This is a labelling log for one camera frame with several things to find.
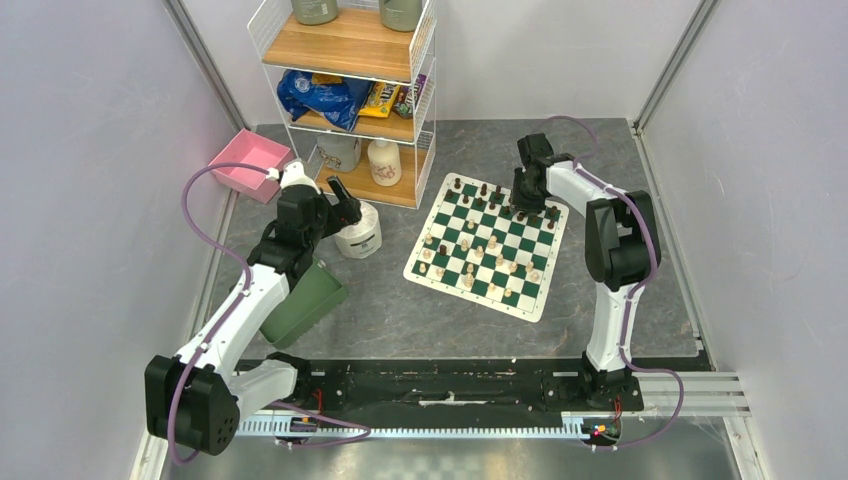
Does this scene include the green white chess board mat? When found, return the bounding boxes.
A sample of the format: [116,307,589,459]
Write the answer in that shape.
[403,173,569,323]

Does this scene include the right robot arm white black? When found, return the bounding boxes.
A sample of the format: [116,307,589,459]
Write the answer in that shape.
[510,133,661,410]

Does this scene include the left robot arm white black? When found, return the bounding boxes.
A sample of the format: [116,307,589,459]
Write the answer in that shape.
[144,176,362,464]

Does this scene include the white wrapped paper roll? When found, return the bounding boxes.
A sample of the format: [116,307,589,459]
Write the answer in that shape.
[333,201,382,259]

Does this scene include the grey patterned mug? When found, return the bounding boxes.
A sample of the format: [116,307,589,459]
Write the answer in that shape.
[316,134,361,173]

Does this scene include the cream bottle pink lettering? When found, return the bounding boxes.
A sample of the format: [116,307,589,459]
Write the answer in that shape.
[367,139,402,187]

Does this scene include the green plastic bin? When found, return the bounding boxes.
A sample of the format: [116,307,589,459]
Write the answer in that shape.
[260,260,348,350]

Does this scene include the pink plastic bin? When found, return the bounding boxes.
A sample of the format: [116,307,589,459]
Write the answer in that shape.
[209,129,295,204]

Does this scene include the blue snack bag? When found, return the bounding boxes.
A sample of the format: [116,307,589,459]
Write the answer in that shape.
[276,70,373,131]

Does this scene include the yellow candy bag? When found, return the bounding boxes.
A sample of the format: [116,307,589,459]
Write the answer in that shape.
[358,82,401,119]

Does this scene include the purple snack packet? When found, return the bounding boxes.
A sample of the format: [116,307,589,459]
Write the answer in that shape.
[392,74,427,119]

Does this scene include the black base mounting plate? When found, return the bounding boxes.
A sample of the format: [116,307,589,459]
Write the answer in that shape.
[285,359,645,429]

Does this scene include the grey-green jar left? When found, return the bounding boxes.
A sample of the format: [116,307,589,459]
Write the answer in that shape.
[290,0,339,26]

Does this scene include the grey-green jar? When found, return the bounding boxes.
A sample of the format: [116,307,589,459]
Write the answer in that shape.
[290,0,339,26]
[378,0,423,32]

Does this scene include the grey-green jar right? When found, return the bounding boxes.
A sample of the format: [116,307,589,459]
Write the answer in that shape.
[378,0,423,32]

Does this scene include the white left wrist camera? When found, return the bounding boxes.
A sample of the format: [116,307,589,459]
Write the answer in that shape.
[265,159,321,193]

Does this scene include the white wire wooden shelf rack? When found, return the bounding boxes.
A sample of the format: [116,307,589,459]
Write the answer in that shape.
[247,1,437,208]

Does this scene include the white slotted cable duct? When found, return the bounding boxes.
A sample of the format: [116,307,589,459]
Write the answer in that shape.
[236,411,619,441]

